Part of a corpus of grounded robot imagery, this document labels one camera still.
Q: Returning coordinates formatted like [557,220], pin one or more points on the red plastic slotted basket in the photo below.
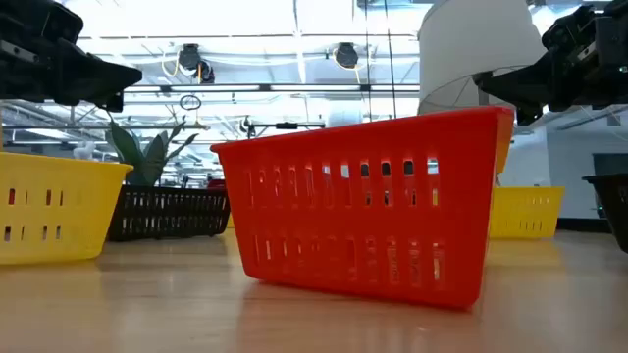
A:
[363,225]

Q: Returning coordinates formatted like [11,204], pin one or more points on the white shade table lamp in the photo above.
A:
[466,44]

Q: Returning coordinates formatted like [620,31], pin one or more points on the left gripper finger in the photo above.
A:
[93,78]
[113,102]

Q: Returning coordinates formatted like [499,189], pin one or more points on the black aluminium table frame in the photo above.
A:
[579,225]

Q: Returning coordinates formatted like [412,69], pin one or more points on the red storage crate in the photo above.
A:
[216,184]

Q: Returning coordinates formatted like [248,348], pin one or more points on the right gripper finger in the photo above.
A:
[530,114]
[525,83]

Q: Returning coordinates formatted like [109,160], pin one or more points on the black overhead boom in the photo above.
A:
[287,125]

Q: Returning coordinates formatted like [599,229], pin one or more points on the dark glass door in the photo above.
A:
[611,164]

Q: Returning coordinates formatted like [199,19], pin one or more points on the potted green snake plant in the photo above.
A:
[142,162]

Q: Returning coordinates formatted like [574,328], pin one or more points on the black plastic slotted basket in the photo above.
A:
[167,213]
[613,206]

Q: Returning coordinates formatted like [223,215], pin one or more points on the white bumpy figure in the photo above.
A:
[84,151]

